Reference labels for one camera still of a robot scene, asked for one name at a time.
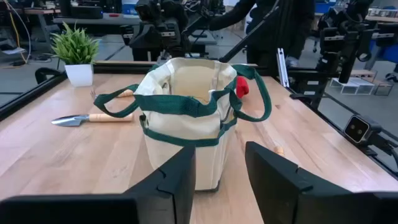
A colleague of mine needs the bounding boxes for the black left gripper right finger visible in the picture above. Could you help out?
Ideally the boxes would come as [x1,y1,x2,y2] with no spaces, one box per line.
[244,141,398,224]

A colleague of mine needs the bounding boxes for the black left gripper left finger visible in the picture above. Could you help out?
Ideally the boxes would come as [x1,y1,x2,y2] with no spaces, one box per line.
[0,144,197,224]

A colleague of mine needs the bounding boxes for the wooden-handled hand rake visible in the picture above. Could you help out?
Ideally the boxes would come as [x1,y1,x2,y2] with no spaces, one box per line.
[90,89,134,100]

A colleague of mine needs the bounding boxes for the wide silver wooden-handled trowel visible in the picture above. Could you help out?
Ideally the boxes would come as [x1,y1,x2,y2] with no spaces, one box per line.
[51,112,135,128]

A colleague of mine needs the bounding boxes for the cream green-trimmed gardening bag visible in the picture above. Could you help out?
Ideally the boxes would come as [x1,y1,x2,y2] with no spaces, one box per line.
[93,57,273,193]

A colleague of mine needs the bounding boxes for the red and black garden glove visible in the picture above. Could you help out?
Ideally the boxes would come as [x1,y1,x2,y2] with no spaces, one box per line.
[235,76,250,100]

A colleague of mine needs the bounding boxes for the green plant in white pot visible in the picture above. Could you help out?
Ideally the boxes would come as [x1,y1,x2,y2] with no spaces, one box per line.
[49,21,101,88]

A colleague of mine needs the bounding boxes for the person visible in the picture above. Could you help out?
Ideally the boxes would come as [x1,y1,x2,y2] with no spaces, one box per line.
[208,0,317,68]

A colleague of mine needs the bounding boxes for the black metal table frame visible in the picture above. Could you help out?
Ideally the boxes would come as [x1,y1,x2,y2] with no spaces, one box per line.
[0,0,398,181]

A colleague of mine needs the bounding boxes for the black table-level camera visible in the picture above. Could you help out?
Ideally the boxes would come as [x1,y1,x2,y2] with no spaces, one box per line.
[343,114,384,146]

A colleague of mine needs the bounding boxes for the black cable loop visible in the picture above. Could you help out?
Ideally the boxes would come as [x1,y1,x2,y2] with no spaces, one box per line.
[34,67,65,85]

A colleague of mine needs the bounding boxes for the silver aluminium bracket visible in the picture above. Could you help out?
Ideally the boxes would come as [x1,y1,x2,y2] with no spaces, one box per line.
[275,47,290,88]

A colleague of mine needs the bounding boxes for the white wire-frame shelf boxes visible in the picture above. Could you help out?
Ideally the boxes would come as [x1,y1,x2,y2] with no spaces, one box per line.
[328,77,376,96]

